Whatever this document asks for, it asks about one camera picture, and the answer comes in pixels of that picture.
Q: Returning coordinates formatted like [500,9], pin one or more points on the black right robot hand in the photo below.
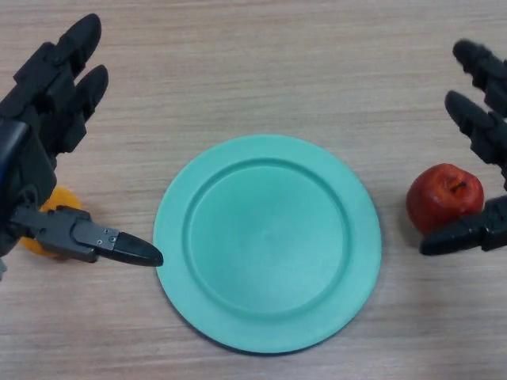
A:
[489,134]

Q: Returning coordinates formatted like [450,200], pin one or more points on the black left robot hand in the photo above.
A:
[31,142]

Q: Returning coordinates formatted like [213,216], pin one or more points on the red apple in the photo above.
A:
[439,194]

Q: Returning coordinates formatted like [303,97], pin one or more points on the green round plate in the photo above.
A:
[269,245]

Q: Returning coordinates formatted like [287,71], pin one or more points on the orange round fruit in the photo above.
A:
[59,198]

